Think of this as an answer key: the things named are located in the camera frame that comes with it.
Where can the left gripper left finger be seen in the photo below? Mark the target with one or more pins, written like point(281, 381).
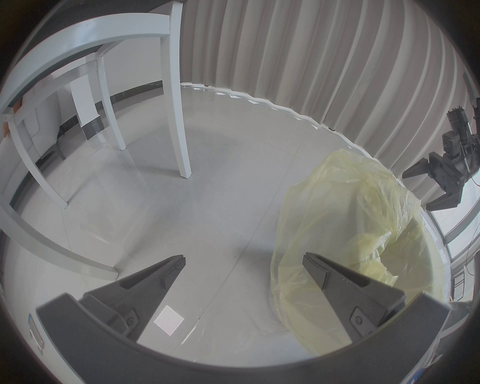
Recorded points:
point(131, 296)

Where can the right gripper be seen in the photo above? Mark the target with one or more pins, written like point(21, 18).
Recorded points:
point(452, 176)

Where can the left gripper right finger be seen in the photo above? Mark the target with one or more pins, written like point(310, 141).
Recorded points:
point(356, 303)

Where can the yellow plastic bag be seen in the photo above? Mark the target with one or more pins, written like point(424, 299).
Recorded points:
point(330, 210)

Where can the white trash bin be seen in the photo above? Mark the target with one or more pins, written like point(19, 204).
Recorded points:
point(431, 262)

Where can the white curtain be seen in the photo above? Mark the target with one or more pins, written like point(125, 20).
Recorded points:
point(318, 56)

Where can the white chair with grey cushions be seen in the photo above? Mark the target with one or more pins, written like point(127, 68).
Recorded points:
point(174, 93)

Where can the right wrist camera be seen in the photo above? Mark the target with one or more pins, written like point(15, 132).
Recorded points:
point(450, 142)

